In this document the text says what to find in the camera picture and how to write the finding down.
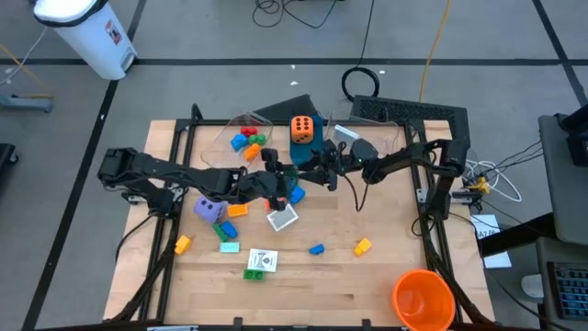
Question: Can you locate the clear plastic container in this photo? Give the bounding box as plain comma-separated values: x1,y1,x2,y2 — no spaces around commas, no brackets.
200,109,276,178
324,109,400,165

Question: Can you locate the yellow cable connector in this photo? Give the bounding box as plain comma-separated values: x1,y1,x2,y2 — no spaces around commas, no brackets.
468,177,491,194

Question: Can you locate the black computer keyboard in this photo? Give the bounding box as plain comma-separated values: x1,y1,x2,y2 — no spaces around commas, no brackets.
546,260,588,322

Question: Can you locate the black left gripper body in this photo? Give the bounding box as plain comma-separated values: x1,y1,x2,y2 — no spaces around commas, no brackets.
238,149,290,212

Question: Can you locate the white looped cable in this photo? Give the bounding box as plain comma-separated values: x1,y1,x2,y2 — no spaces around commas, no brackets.
463,158,524,203

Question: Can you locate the black desk bar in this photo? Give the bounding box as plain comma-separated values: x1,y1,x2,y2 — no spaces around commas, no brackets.
480,213,557,257

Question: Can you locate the blue-backed playing card deck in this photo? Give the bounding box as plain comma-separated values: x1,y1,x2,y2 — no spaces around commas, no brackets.
332,123,362,147

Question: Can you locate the blue plastic bin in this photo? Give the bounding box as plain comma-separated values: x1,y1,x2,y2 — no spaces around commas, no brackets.
288,113,326,166

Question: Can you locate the black tilted panel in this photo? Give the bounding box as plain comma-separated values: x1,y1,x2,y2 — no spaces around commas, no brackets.
251,93,322,121

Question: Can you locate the black metal table frame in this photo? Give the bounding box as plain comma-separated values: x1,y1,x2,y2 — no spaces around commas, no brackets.
103,103,497,331

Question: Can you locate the grey keyboard desk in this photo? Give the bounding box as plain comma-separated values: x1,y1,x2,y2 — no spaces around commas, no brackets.
535,236,588,331

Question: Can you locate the light blue toy block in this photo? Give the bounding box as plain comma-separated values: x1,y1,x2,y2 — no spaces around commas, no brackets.
230,133,250,153

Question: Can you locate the grey side desk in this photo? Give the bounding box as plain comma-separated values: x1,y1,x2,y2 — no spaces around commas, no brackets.
537,112,588,247

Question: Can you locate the purple foam die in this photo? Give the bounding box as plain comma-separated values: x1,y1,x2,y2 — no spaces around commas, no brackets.
193,195,228,225

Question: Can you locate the black cable with coil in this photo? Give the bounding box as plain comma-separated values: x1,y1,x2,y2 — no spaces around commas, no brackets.
340,0,381,103

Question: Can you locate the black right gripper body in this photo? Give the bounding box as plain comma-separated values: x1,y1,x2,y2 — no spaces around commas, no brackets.
321,140,353,190

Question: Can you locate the black desk device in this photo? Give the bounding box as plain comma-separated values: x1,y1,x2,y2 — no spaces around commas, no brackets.
558,104,588,167

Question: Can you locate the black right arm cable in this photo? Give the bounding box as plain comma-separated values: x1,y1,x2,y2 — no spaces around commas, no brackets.
342,172,371,213

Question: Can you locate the thin yellow floor cable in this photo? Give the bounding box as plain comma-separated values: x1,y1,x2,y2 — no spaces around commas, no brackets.
0,43,54,100

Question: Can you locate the white emblem playing card deck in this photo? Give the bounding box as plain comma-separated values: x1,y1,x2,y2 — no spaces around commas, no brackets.
246,247,279,274

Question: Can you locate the large blue two-stud block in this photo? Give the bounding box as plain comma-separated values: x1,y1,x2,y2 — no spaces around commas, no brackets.
288,183,307,206

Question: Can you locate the white computer mouse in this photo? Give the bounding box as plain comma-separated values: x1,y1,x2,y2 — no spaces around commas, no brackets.
521,273,546,299

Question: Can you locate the yellow hanging cable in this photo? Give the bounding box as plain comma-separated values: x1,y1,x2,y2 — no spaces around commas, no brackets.
417,0,454,103

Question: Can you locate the white trash can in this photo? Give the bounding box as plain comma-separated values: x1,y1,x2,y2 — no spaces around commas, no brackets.
31,0,138,82

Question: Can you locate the grey stand base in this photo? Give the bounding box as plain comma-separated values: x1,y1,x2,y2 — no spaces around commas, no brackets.
0,94,55,114

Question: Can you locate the black left base cable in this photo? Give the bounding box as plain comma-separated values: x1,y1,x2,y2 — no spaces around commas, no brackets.
114,213,155,263

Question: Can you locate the orange plastic bowl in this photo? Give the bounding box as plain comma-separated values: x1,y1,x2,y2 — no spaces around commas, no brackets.
390,268,457,331

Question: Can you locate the black tangled cable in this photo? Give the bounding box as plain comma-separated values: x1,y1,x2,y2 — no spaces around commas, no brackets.
251,0,341,29

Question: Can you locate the black caster base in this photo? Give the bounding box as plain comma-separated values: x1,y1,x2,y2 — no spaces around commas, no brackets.
0,143,19,178

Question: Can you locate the grey-backed playing card deck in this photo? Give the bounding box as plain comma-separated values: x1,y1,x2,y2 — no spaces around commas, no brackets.
266,204,300,233

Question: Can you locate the orange foam die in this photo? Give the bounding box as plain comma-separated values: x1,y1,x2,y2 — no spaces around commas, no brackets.
289,114,316,145

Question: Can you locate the white floor cable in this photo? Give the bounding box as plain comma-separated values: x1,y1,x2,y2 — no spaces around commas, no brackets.
0,25,50,88

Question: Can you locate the white paper sheet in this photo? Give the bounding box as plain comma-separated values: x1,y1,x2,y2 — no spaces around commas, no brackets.
470,213,502,240
481,250,513,269

